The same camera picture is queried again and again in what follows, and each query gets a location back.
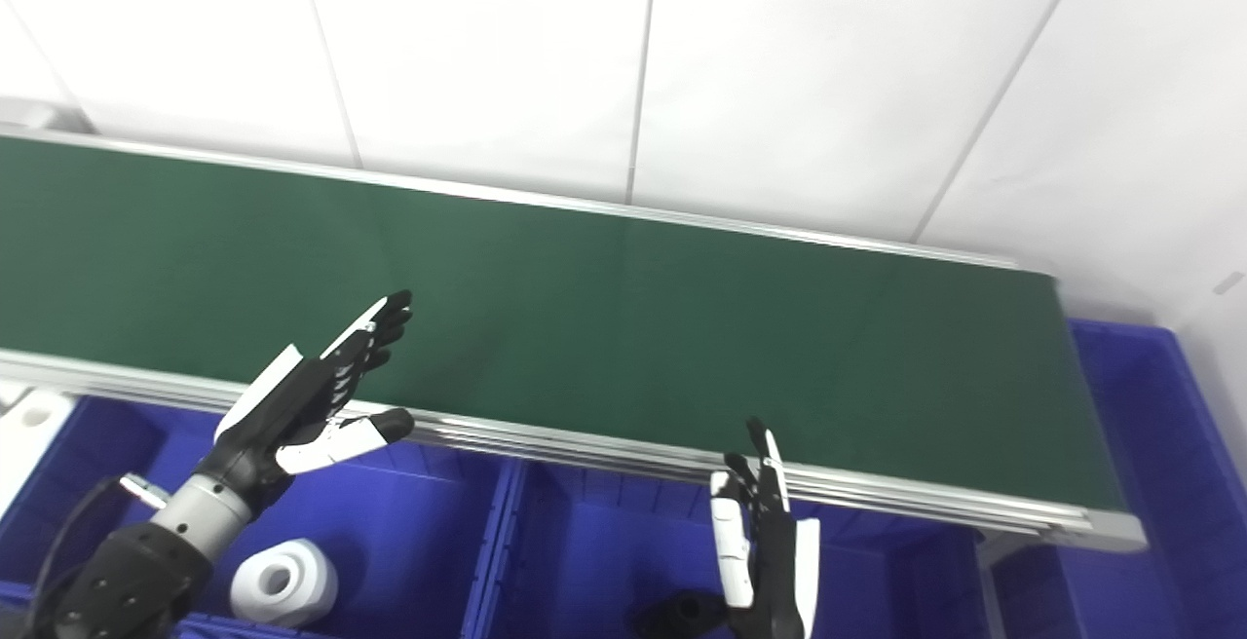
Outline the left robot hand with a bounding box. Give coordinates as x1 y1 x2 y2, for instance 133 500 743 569
200 290 416 522

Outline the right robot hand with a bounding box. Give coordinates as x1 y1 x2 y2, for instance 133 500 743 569
708 417 822 639

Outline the white cylindrical plastic part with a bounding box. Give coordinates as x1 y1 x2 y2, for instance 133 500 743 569
229 539 340 629

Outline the black plastic part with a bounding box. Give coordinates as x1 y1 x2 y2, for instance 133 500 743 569
633 590 733 639

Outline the blue plastic bin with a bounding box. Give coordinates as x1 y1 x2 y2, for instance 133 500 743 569
0 395 519 639
468 459 991 639
984 318 1247 639

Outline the white plastic part with hole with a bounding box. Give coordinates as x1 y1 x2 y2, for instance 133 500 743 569
0 390 78 515

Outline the green conveyor belt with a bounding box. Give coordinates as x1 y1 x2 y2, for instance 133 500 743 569
0 135 1127 512

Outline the aluminium conveyor side rail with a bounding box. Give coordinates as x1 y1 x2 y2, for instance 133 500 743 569
0 347 1150 553
0 126 1059 281

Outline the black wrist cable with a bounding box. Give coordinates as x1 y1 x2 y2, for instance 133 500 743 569
19 473 172 639

